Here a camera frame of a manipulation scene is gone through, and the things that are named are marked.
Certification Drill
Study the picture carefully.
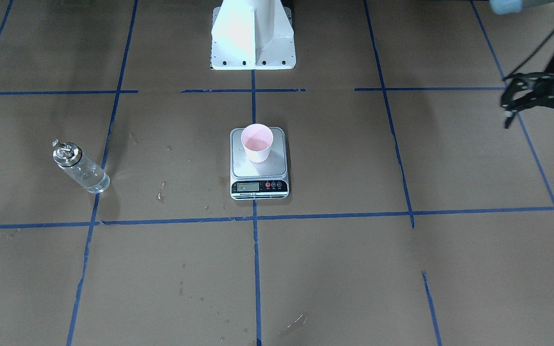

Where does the clear glass sauce bottle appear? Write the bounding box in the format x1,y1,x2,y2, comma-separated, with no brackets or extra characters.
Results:
52,139,111,194

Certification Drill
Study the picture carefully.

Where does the pink paper cup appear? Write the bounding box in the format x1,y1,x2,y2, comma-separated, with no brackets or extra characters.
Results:
240,124,274,163

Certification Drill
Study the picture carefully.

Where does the grey digital kitchen scale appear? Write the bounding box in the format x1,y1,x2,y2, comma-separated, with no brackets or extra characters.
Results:
229,127,290,200

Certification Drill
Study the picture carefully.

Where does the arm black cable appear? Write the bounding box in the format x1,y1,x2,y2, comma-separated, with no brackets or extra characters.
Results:
502,2,554,81

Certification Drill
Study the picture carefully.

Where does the white pedestal column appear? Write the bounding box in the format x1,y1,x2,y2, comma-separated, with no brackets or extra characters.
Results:
210,0,297,71

